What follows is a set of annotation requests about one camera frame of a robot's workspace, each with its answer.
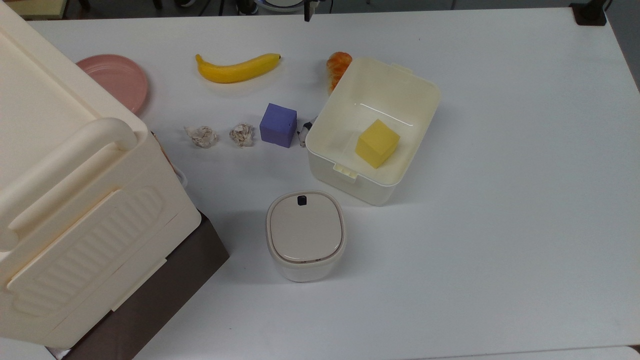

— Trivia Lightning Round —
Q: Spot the beige lidded trash can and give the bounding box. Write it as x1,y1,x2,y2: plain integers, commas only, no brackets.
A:
265,190,347,283

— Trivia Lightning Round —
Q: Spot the toy bread loaf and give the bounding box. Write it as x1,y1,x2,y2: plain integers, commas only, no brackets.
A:
326,51,353,94

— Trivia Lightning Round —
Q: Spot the crumpled white paper ball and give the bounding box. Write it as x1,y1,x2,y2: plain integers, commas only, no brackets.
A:
229,122,256,148
184,125,218,150

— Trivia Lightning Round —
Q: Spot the black stand base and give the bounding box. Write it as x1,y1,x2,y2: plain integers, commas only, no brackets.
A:
570,0,608,27

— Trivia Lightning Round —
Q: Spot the pale yellow box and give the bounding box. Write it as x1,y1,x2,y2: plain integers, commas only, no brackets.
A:
5,0,69,21

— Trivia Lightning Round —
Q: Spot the white plastic box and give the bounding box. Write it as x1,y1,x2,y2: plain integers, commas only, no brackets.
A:
305,56,442,207

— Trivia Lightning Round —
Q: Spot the purple cube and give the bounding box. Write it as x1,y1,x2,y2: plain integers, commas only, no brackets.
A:
259,103,298,149

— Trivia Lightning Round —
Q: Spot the panda figurine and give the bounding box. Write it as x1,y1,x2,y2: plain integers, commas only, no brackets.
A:
298,116,319,148

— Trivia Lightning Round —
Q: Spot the pink plate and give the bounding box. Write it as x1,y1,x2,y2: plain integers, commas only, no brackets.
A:
76,54,150,116

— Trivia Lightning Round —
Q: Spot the cream plastic cabinet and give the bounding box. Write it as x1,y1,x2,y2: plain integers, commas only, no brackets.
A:
0,2,202,349

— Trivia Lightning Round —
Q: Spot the yellow toy banana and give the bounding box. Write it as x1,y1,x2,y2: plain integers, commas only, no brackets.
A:
195,53,282,84

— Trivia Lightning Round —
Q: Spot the yellow cube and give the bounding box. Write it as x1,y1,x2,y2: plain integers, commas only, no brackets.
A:
355,118,401,169

